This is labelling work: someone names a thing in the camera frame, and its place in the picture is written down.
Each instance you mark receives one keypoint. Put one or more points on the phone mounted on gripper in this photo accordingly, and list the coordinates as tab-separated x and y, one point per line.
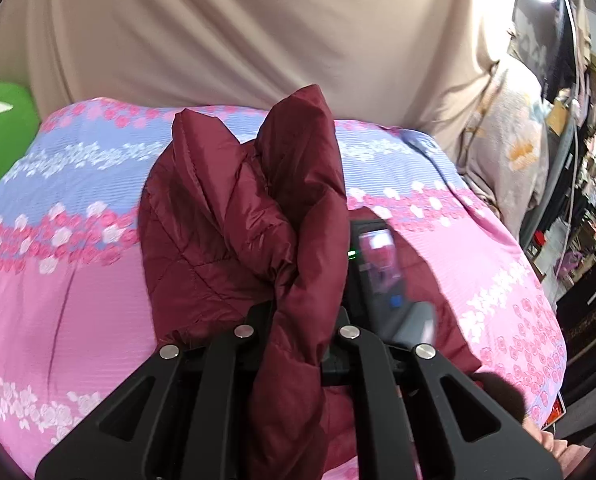
380	270

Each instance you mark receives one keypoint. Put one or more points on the green pillow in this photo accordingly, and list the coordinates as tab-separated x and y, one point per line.
19	123

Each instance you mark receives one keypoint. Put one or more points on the maroon quilted jacket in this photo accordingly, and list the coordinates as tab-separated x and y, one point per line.
224	226

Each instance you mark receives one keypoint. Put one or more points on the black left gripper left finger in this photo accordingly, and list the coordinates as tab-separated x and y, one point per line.
260	318

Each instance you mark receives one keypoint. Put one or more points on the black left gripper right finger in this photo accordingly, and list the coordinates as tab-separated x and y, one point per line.
342	364

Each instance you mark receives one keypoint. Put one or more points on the floral grey pillow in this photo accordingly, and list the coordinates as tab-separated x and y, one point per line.
503	153

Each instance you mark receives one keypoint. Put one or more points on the person's right hand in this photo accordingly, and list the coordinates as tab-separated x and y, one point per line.
569	456

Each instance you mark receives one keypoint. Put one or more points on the beige fabric headboard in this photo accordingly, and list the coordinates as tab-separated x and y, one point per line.
418	64

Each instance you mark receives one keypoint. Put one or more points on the pink floral bed sheet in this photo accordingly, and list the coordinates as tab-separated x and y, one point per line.
75	319

